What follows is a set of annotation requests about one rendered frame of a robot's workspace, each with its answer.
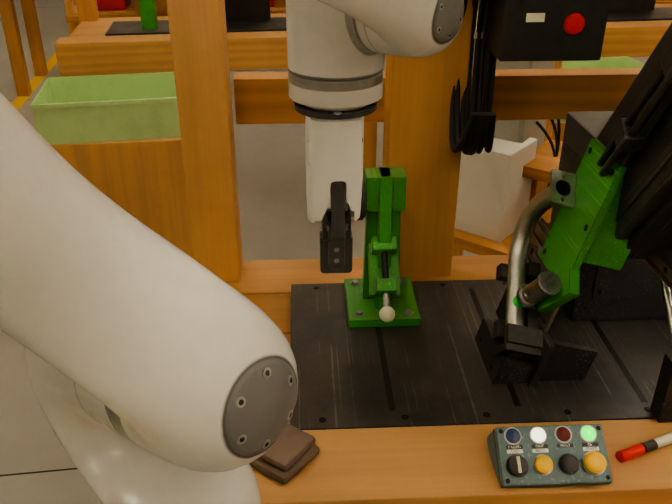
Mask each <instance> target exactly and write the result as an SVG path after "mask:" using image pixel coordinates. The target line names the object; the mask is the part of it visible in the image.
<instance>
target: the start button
mask: <svg viewBox="0 0 672 504"><path fill-rule="evenodd" d="M584 465H585V467H586V469H587V470H588V471H589V472H591V473H593V474H600V473H602V472H603V471H604V470H605V469H606V466H607V462H606V459H605V457H604V456H603V455H602V454H601V453H599V452H596V451H592V452H589V453H588V454H587V455H586V456H585V458H584Z"/></svg>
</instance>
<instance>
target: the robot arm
mask: <svg viewBox="0 0 672 504"><path fill-rule="evenodd" d="M463 15H464V0H286V28H287V58H288V86H289V97H290V98H291V99H292V100H293V101H294V109H295V110H296V111H297V112H298V113H300V114H302V115H305V116H306V119H305V158H306V159H305V165H306V197H307V217H308V219H309V221H310V222H312V223H315V221H321V220H322V231H320V271H321V272H322V273H324V274H326V273H350V272H351V271H352V254H353V236H352V230H351V219H353V221H354V222H355V221H357V220H358V219H359V218H360V211H361V198H362V181H363V153H364V116H367V115H369V114H371V113H373V112H375V110H376V109H377V101H378V100H380V99H381V98H382V95H383V66H384V54H389V55H394V56H400V57H409V58H421V57H428V56H432V55H435V54H437V53H439V52H441V51H443V50H444V49H446V48H447V47H448V46H449V45H450V44H451V43H452V42H453V40H454V39H455V38H456V36H457V34H458V32H459V29H460V27H461V24H462V21H463ZM0 330H1V331H3V332H4V333H6V334H7V335H8V336H10V337H11V338H13V339H14V340H16V341H17V342H19V343H20V344H21V345H23V346H24V357H25V364H26V368H27V372H28V377H29V380H30V383H31V386H32V389H33V391H34V394H35V396H36V398H37V400H38V403H39V405H40V407H41V409H42V411H43V413H44V415H45V417H46V418H47V420H48V422H49V424H50V425H51V427H52V429H53V431H54V433H55V434H56V436H57V438H58V439H59V441H60V442H61V444H62V446H63V447H64V449H65V450H66V452H67V454H68V455H69V457H70V458H71V460H72V461H73V463H74V464H75V466H76V467H77V469H78V470H79V471H80V473H81V474H82V476H83V477H84V479H85V480H86V482H87V483H88V485H89V486H90V487H91V489H92V490H93V492H94V493H95V495H96V496H97V498H98V499H99V500H100V502H101V503H102V504H262V503H261V497H260V492H259V488H258V484H257V480H256V477H255V475H254V472H253V470H252V468H251V466H250V464H249V463H251V462H253V461H254V460H256V459H257V458H259V457H261V456H262V455H264V454H265V453H266V452H267V451H268V450H269V449H270V448H271V447H272V446H273V445H274V444H275V443H276V442H277V441H278V439H279V438H280V437H281V435H282V434H283V432H284V431H285V429H286V427H287V425H288V423H289V421H290V419H291V417H292V415H293V411H294V408H295V404H296V400H297V394H298V382H299V381H298V373H297V364H296V361H295V357H294V354H293V352H292V349H291V347H290V344H289V343H288V341H287V339H286V337H285V336H284V334H283V333H282V331H281V330H280V329H279V328H278V326H277V325H276V324H275V323H274V322H273V321H272V320H271V319H270V318H269V317H268V316H267V315H266V314H265V313H264V312H263V311H262V310H261V309H260V308H259V307H257V306H256V305H255V304H254V303H253V302H251V301H250V300H249V299H248V298H246V297H245V296H244V295H242V294H241V293H240V292H238V291H237V290H236V289H234V288H233V287H231V286H230V285H229V284H227V283H226V282H225V281H223V280H222V279H220V278H219V277H218V276H216V275H215V274H214V273H212V272H211V271H209V270H208V269H207V268H205V267H204V266H203V265H201V264H200V263H198V262H197V261H196V260H194V259H193V258H191V257H190V256H189V255H187V254H186V253H184V252H183V251H182V250H180V249H179V248H177V247H176V246H174V245H173V244H172V243H170V242H169V241H167V240H166V239H164V238H163V237H161V236H160V235H159V234H157V233H156V232H154V231H153V230H151V229H150V228H149V227H147V226H146V225H144V224H143V223H142V222H140V221H139V220H137V219H136V218H135V217H133V216H132V215H131V214H129V213H128V212H126V211H125V210H124V209H123V208H121V207H120V206H119V205H117V204H116V203H115V202H114V201H112V200H111V199H110V198H108V197H107V196H106V195H105V194H104V193H102V192H101V191H100V190H99V189H97V188H96V187H95V186H94V185H93V184H91V183H90V182H89V181H88V180H87V179H86V178H85V177H83V176H82V175H81V174H80V173H79V172H78V171H77V170H75V169H74V168H73V167H72V166H71V165H70V164H69V163H68V162H67V161H66V160H65V159H64V158H63V157H62V156H61V155H60V154H59V153H58V152H57V151H56V150H55V149H54V148H53V147H52V146H51V145H50V144H49V143H48V142H47V141H46V140H45V139H44V138H43V137H42V136H41V135H40V134H39V133H38V132H37V131H36V130H35V129H34V127H33V126H32V125H31V124H30V123H29V122H28V121H27V120H26V119H25V118H24V117H23V116H22V115H21V114H20V113H19V112H18V110H17V109H16V108H15V107H14V106H13V105H12V104H11V103H10V102H9V101H8V100H7V99H6V98H5V97H4V96H3V95H2V93H1V92H0Z"/></svg>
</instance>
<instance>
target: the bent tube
mask: <svg viewBox="0 0 672 504"><path fill-rule="evenodd" d="M562 176H564V178H563V177H562ZM575 188H576V174H573V173H569V172H565V171H561V170H557V169H552V170H551V172H550V186H548V187H547V188H546V189H544V190H543V191H542V192H540V193H539V194H537V195H536V196H535V197H534V198H532V199H531V201H530V202H529V203H528V204H527V205H526V207H525V208H524V210H523V212H522V213H521V215H520V217H519V220H518V222H517V224H516V227H515V230H514V233H513V236H512V240H511V244H510V250H509V258H508V277H507V298H506V318H505V339H504V343H506V342H505V341H506V324H508V323H511V324H516V325H521V326H524V317H525V307H523V308H518V307H516V306H515V305H514V304H513V298H514V297H515V296H517V291H518V289H519V288H520V287H521V286H523V285H524V284H526V265H527V253H528V248H529V243H530V240H531V236H532V234H533V231H534V229H535V226H536V224H537V223H538V221H539V219H540V218H541V216H542V215H543V214H544V213H545V212H546V211H547V210H549V209H550V208H552V207H553V206H555V205H560V206H564V207H569V208H573V207H574V205H575ZM562 200H563V201H562Z"/></svg>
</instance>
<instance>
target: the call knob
mask: <svg viewBox="0 0 672 504"><path fill-rule="evenodd" d="M508 468H509V470H510V472H511V473H512V474H514V475H517V476H521V475H523V474H525V473H526V472H527V470H528V463H527V460H526V459H525V458H524V457H522V456H520V455H515V456H513V457H511V458H510V459H509V461H508Z"/></svg>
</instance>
